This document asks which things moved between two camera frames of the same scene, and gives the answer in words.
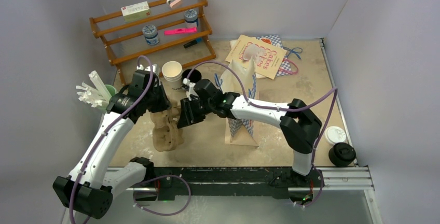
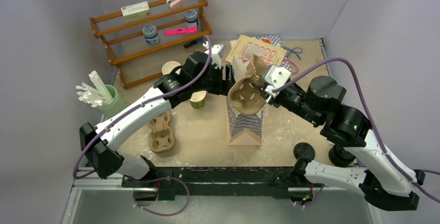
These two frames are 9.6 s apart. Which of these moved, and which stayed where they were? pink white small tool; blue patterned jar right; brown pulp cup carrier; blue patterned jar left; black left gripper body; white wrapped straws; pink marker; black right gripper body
Moved: brown pulp cup carrier; black right gripper body; black left gripper body
Stayed: pink white small tool; blue patterned jar right; pink marker; blue patterned jar left; white wrapped straws
